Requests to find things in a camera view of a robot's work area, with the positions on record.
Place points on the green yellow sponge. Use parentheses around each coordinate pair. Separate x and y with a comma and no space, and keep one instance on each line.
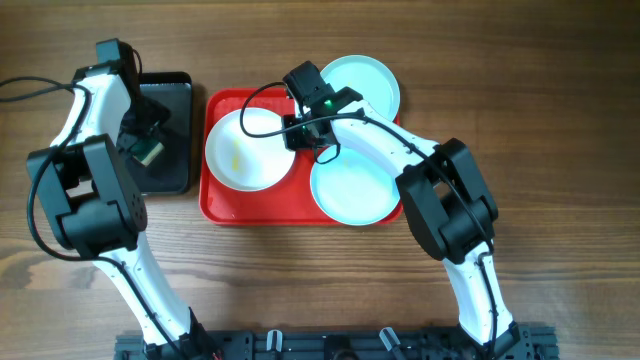
(145,151)

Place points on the light blue plate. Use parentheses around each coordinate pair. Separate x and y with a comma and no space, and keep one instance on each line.
(351,189)
(369,77)

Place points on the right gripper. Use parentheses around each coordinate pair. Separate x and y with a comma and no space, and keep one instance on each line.
(294,142)

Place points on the white round plate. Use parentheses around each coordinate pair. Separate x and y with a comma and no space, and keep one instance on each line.
(245,163)

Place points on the black rectangular tray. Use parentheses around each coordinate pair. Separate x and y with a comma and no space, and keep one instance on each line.
(169,173)

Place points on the red plastic tray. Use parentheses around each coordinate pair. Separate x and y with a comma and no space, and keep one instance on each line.
(288,202)

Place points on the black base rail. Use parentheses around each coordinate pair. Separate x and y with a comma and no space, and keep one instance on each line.
(525,341)

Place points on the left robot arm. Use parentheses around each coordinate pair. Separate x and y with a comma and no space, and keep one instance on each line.
(96,211)

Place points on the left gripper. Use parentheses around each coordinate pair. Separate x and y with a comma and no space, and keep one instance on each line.
(156,116)

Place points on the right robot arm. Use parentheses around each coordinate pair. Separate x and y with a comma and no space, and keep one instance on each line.
(449,209)

